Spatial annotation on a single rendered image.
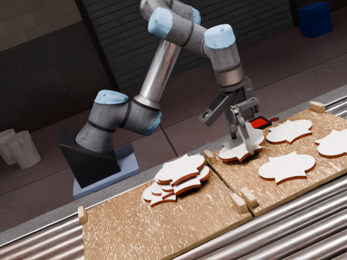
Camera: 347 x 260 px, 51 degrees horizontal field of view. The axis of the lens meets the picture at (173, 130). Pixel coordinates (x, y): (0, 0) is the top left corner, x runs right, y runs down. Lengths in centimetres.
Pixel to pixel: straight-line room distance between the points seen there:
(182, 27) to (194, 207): 48
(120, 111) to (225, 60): 57
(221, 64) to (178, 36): 15
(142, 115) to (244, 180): 58
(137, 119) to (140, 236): 60
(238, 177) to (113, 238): 37
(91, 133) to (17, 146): 315
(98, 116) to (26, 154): 321
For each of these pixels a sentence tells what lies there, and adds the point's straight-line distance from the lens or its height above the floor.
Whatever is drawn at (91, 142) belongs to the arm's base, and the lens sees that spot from 143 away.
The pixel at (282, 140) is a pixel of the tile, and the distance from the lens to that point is 112.
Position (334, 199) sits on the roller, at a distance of 92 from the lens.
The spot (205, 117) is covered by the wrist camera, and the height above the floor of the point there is 110.
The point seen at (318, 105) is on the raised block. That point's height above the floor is 96.
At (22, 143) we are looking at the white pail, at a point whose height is 30.
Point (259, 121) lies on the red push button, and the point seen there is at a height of 93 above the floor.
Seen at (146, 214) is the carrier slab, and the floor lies 94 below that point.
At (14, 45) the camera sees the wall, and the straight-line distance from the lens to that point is 573.
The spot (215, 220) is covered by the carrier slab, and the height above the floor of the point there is 94.
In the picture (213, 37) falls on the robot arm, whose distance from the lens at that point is 97.
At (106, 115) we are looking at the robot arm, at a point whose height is 109.
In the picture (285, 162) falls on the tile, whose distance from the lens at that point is 102.
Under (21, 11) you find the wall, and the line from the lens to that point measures 567.
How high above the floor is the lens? 149
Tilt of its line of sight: 23 degrees down
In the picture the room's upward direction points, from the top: 21 degrees counter-clockwise
